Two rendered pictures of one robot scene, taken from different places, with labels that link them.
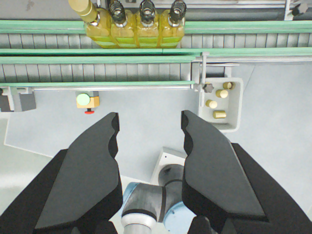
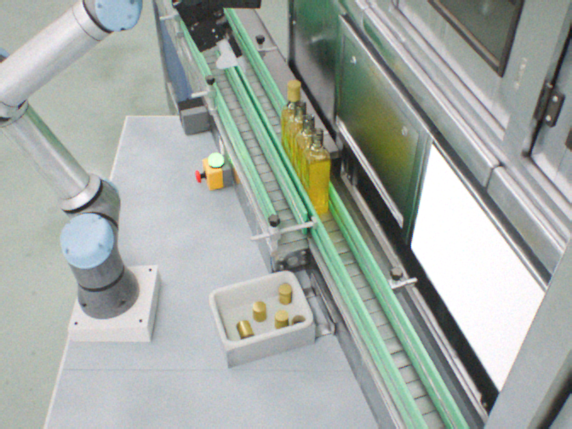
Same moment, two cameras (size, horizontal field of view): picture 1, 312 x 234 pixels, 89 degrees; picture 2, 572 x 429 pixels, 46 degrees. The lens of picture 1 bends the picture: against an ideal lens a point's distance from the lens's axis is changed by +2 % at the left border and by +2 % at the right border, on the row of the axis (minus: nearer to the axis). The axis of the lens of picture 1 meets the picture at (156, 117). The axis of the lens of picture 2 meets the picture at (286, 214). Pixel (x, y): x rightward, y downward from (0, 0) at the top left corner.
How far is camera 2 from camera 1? 1.46 m
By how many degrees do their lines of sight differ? 50
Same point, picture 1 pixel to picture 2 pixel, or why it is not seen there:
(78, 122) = (177, 175)
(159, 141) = (170, 273)
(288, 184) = not seen: outside the picture
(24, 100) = (197, 118)
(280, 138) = not seen: outside the picture
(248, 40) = (363, 291)
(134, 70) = (271, 188)
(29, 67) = (239, 111)
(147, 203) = (106, 197)
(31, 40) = (267, 108)
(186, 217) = (92, 236)
